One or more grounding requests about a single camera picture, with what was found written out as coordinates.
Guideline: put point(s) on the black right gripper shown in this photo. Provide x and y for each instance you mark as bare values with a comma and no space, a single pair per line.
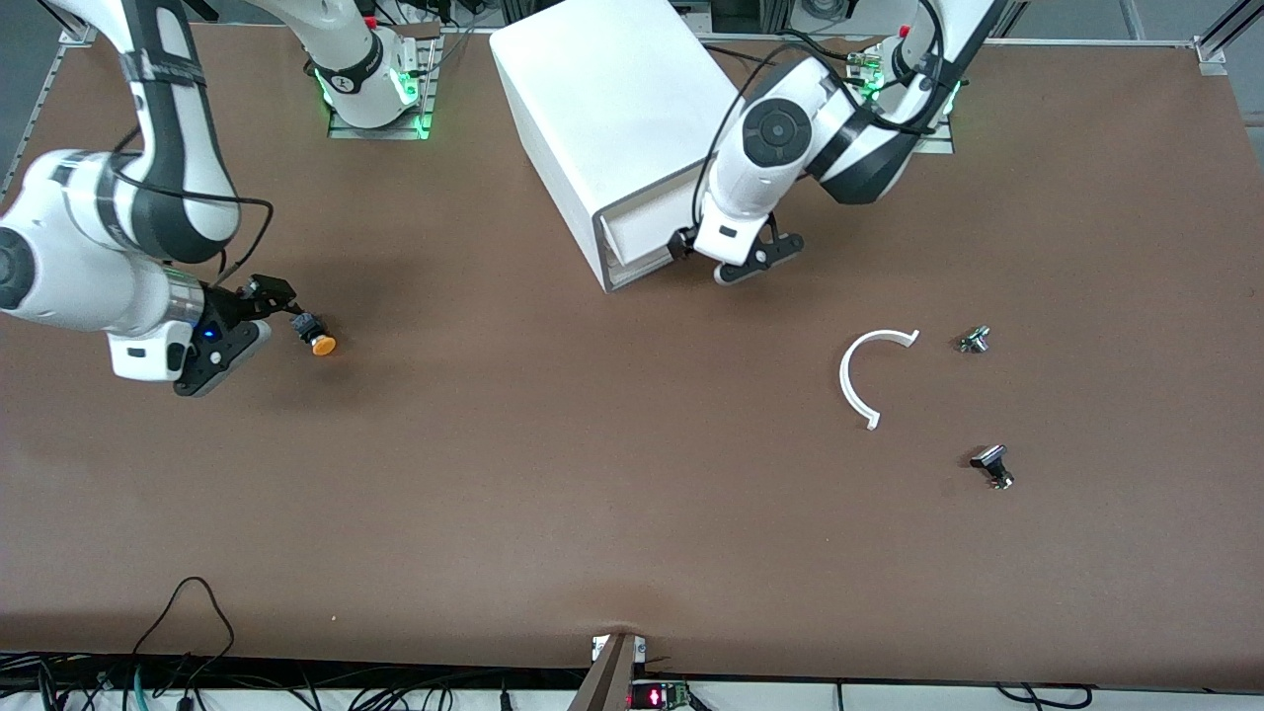
229,304

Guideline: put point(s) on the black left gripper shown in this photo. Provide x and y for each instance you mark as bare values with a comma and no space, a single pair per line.
680,243

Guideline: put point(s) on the orange push button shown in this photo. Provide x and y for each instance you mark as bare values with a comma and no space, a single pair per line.
324,345

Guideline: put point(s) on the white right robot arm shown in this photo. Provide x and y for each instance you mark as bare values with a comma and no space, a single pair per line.
59,257

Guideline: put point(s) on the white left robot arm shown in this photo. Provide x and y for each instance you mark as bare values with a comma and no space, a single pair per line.
731,188

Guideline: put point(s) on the black grey-capped push button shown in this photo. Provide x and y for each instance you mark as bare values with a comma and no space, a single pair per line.
987,457

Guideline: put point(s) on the small red-lit circuit board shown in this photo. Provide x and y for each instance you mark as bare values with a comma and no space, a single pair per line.
657,696

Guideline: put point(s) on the aluminium right arm base plate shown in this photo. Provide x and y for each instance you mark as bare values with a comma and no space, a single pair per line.
380,131

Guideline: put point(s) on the white semicircular bracket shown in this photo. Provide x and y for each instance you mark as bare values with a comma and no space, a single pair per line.
843,380

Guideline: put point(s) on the aluminium left arm base plate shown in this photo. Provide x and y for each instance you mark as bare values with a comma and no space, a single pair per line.
938,144

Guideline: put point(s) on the aluminium frame rail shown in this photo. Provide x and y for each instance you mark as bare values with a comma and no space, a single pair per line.
1229,35
39,109

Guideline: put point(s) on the small silver metal switch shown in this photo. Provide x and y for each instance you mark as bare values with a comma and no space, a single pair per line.
974,341

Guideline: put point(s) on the brown camera mount post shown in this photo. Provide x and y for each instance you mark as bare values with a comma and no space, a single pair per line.
610,676

